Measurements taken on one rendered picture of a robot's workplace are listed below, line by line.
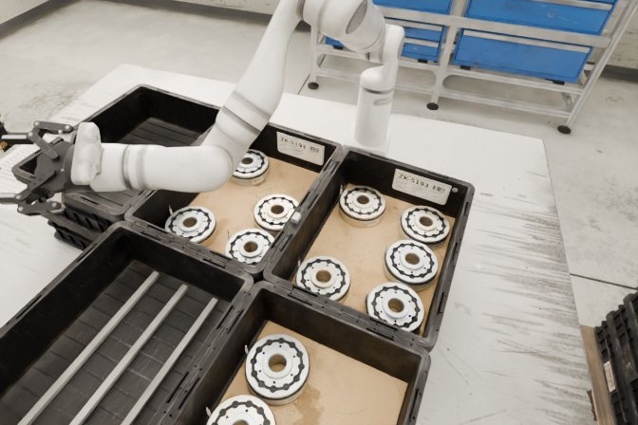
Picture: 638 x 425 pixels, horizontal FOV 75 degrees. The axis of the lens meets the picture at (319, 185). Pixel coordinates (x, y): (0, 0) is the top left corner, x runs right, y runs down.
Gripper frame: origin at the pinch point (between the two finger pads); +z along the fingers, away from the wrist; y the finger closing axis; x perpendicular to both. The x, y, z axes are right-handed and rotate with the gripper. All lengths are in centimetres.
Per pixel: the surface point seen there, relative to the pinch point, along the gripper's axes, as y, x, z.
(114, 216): -4.0, -16.6, -10.3
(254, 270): -15.2, -9.9, -37.7
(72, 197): 0.3, -18.4, -1.1
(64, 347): -27.0, -14.9, -5.4
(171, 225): -4.3, -24.0, -18.8
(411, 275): -16, -18, -67
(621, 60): 151, -193, -285
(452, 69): 119, -157, -141
